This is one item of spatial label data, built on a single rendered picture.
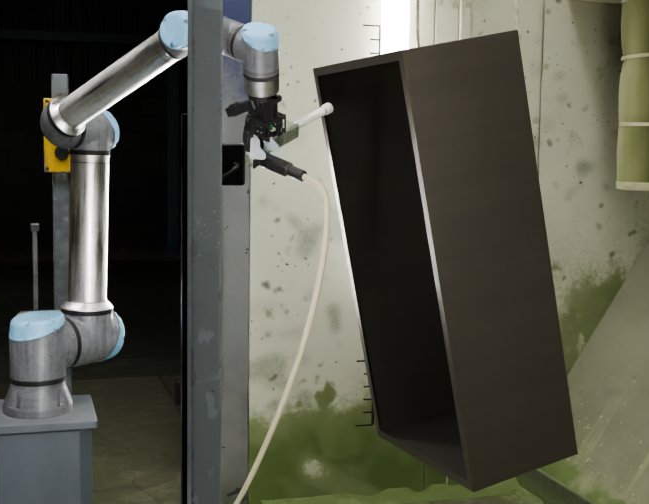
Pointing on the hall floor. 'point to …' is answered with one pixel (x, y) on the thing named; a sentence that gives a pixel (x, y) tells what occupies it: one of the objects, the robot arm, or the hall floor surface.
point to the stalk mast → (61, 226)
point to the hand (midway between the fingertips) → (256, 158)
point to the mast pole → (204, 250)
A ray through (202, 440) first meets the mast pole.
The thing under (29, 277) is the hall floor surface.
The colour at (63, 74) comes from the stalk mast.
